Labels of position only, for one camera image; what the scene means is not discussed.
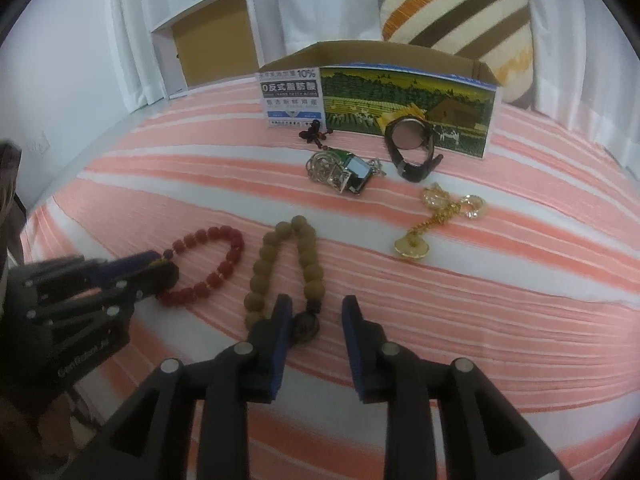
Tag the white shadow box frame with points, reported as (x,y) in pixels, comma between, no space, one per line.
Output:
(215,40)

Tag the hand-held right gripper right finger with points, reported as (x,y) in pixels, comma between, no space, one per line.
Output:
(352,340)

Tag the pink white striped blanket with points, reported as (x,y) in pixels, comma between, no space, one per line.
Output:
(450,310)

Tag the dark red beaded charm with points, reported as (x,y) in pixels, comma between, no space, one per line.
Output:
(312,132)

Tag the white wall socket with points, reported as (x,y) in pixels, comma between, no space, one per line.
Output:
(39,144)

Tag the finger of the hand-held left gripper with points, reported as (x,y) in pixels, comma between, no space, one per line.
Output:
(155,280)
(125,262)

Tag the printed cardboard box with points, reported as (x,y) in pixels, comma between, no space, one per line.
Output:
(400,100)

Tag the black wristwatch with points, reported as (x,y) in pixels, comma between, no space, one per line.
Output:
(400,160)

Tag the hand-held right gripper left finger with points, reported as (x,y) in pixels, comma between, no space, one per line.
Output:
(280,340)

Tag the striped throw pillow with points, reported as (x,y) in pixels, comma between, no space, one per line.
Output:
(450,10)

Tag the white curtain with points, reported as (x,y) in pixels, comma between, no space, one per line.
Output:
(310,0)

